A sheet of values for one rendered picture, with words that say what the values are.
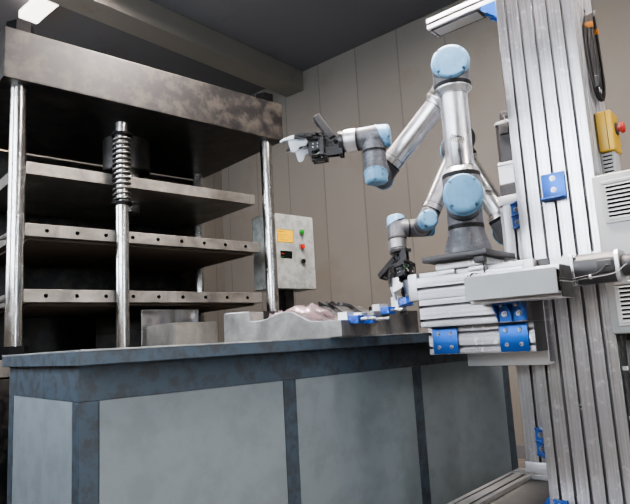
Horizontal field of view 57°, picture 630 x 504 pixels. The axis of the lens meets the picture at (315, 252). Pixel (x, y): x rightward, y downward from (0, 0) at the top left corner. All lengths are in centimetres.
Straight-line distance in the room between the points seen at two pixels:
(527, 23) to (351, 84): 292
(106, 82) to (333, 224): 265
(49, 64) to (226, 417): 153
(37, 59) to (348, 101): 294
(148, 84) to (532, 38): 155
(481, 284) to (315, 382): 64
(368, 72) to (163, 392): 369
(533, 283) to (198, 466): 104
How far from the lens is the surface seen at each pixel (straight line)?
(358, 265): 462
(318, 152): 195
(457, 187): 181
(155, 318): 258
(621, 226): 191
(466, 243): 191
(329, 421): 204
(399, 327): 233
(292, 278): 310
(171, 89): 277
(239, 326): 218
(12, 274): 235
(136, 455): 166
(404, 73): 471
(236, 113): 291
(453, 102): 191
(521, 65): 218
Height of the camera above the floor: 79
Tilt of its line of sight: 9 degrees up
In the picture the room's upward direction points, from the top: 3 degrees counter-clockwise
